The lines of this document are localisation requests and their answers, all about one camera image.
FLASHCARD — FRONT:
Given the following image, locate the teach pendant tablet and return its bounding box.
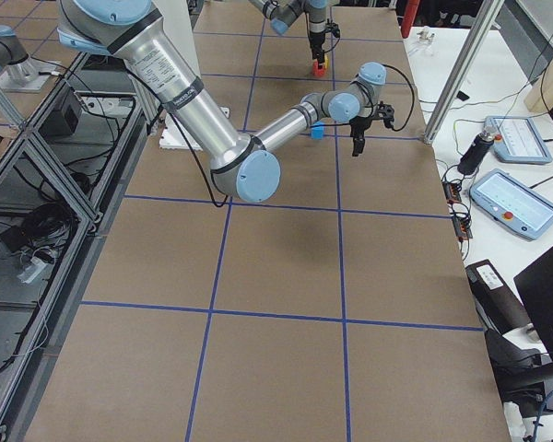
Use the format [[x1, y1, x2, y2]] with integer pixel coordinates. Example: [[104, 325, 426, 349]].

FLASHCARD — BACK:
[[469, 169, 553, 240], [485, 116, 553, 165]]

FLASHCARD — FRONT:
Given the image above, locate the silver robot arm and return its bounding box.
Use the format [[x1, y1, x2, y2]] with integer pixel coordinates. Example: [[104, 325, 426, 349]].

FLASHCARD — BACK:
[[250, 0, 340, 77], [58, 1, 394, 203]]

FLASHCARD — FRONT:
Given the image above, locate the aluminium frame post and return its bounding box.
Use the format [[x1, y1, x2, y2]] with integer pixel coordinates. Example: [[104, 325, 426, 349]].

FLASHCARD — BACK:
[[422, 0, 504, 145]]

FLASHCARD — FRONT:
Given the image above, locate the far teach pendant tablet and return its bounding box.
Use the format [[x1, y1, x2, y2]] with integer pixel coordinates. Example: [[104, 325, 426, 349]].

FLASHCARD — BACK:
[[485, 116, 553, 165]]

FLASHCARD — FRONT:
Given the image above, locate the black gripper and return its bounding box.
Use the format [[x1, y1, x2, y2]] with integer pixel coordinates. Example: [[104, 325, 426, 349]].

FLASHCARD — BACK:
[[349, 101, 394, 157], [307, 18, 340, 69]]

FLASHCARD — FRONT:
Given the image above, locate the near teach pendant tablet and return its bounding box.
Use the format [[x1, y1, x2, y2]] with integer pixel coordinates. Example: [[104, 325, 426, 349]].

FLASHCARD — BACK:
[[469, 169, 553, 240]]

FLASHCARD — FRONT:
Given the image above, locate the red fire extinguisher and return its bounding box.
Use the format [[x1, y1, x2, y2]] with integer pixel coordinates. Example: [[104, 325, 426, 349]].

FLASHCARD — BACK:
[[400, 0, 420, 39]]

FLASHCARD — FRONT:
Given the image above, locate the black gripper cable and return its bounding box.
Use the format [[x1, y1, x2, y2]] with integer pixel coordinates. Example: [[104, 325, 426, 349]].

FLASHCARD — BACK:
[[124, 63, 417, 208]]

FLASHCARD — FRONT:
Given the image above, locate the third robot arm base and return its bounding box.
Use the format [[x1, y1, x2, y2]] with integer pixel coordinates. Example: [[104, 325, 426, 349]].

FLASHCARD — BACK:
[[0, 25, 58, 93]]

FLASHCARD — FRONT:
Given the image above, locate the black office chair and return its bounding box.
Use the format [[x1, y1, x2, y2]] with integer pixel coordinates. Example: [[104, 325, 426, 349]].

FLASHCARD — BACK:
[[465, 259, 553, 415]]

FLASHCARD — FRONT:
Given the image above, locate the black water bottle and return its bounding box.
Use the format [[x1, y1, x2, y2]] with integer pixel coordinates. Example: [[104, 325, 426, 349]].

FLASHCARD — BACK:
[[457, 127, 496, 176]]

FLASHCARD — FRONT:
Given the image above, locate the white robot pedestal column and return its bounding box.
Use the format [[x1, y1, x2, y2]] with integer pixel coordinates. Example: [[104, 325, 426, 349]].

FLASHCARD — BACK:
[[145, 0, 230, 152]]

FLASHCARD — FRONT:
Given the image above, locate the blue cube block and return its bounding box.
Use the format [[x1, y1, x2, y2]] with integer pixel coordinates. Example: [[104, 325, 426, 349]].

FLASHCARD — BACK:
[[310, 126, 324, 140]]

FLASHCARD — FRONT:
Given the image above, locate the red cube block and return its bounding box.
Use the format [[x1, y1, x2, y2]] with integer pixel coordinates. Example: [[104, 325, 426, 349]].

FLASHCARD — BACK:
[[312, 63, 327, 78]]

